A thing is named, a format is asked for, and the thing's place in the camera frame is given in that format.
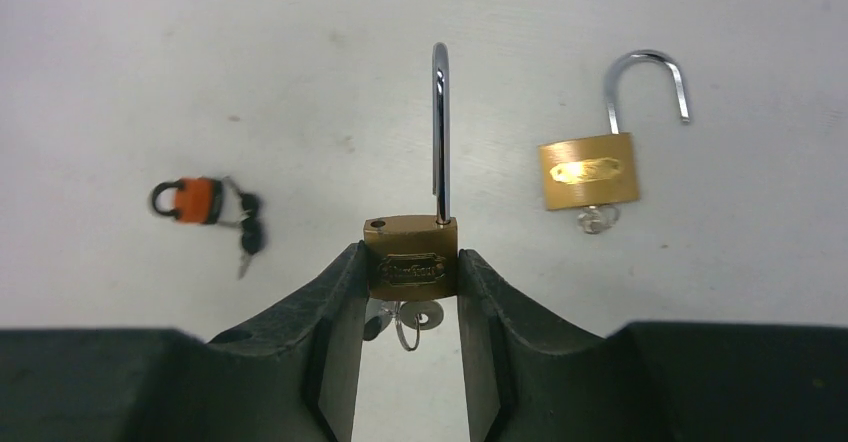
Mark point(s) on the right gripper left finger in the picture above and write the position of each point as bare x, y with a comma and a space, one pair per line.
289, 373

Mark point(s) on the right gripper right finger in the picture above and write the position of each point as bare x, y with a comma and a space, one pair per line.
532, 376

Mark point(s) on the black key bunch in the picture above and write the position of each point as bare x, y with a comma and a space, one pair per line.
253, 237

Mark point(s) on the small brass padlock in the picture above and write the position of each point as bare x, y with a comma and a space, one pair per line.
415, 257

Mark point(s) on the orange black padlock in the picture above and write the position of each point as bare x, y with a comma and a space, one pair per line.
195, 200

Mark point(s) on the large brass padlock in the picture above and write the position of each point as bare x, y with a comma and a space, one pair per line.
596, 174

